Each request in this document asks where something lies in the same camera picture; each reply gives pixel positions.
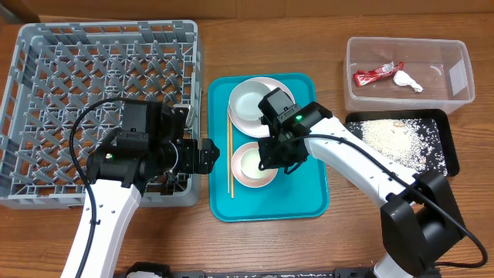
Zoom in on teal plastic tray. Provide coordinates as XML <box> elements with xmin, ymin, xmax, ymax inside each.
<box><xmin>208</xmin><ymin>76</ymin><xmax>330</xmax><ymax>222</ymax></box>

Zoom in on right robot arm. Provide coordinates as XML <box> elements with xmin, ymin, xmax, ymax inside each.
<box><xmin>258</xmin><ymin>88</ymin><xmax>465</xmax><ymax>277</ymax></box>

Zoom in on white rice grains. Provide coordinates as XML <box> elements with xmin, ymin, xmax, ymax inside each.
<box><xmin>347</xmin><ymin>119</ymin><xmax>448</xmax><ymax>176</ymax></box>

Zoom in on white tissue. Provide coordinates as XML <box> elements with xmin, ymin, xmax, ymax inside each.
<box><xmin>393</xmin><ymin>70</ymin><xmax>423</xmax><ymax>93</ymax></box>

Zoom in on grey bowl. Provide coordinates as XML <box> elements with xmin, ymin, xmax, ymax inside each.
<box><xmin>229</xmin><ymin>80</ymin><xmax>271</xmax><ymax>120</ymax></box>

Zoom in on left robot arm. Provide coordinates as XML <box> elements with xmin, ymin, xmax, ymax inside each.
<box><xmin>62</xmin><ymin>98</ymin><xmax>220</xmax><ymax>277</ymax></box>

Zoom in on black food waste tray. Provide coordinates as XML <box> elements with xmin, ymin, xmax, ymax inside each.
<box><xmin>345</xmin><ymin>109</ymin><xmax>459</xmax><ymax>177</ymax></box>

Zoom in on grey dishwasher rack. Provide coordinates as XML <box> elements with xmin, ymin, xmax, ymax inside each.
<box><xmin>1</xmin><ymin>20</ymin><xmax>204</xmax><ymax>209</ymax></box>

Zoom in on white paper cup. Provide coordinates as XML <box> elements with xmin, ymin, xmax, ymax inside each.
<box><xmin>241</xmin><ymin>148</ymin><xmax>269</xmax><ymax>179</ymax></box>

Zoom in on white round plate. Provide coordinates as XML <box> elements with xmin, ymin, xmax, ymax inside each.
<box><xmin>228</xmin><ymin>76</ymin><xmax>295</xmax><ymax>138</ymax></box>

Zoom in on clear plastic bin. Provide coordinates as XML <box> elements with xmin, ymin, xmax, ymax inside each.
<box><xmin>343</xmin><ymin>37</ymin><xmax>475</xmax><ymax>114</ymax></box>

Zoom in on red snack wrapper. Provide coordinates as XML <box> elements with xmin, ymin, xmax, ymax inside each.
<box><xmin>353</xmin><ymin>62</ymin><xmax>404</xmax><ymax>87</ymax></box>

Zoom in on pink shallow bowl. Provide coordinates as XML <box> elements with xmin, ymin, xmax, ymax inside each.
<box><xmin>232</xmin><ymin>142</ymin><xmax>278</xmax><ymax>188</ymax></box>

